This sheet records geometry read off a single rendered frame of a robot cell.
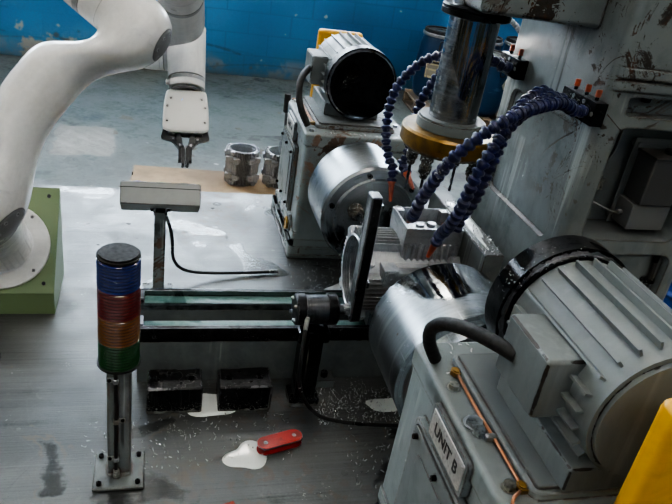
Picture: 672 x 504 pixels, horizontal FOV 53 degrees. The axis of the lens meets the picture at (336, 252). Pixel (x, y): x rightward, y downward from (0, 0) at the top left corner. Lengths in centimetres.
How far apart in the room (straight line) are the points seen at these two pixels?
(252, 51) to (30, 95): 568
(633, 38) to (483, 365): 59
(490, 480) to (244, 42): 620
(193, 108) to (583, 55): 82
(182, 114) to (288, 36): 528
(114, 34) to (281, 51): 571
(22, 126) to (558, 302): 85
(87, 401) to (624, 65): 110
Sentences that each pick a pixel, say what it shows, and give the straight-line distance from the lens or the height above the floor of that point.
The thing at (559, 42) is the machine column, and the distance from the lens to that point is 138.
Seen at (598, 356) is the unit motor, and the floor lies 132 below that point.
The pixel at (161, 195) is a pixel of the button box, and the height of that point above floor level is 106.
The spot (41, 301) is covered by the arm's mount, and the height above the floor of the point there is 83.
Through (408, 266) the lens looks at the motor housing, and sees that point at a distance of 135.
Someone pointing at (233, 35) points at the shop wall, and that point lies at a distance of 676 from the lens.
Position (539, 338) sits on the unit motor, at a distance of 75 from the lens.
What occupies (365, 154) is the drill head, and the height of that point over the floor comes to 116.
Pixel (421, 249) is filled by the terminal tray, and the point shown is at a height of 110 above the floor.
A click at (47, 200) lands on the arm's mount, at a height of 100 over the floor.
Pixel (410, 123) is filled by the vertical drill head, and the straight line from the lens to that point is 130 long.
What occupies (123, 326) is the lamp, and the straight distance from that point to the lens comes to 101.
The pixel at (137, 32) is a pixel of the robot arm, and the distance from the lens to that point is 117.
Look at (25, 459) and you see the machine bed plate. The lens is 128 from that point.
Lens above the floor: 169
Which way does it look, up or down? 28 degrees down
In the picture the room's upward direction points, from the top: 9 degrees clockwise
